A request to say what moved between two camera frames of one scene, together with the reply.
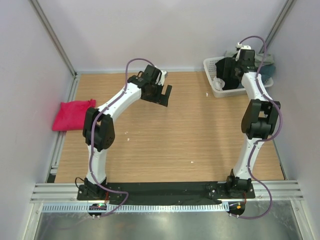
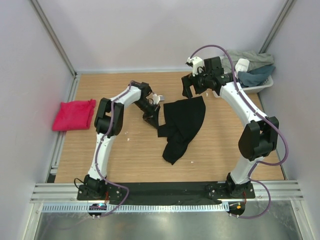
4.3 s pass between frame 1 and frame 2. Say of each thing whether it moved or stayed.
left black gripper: moved
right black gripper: moved
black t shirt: moved
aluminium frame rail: stayed
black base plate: stayed
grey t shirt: stayed
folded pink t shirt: stayed
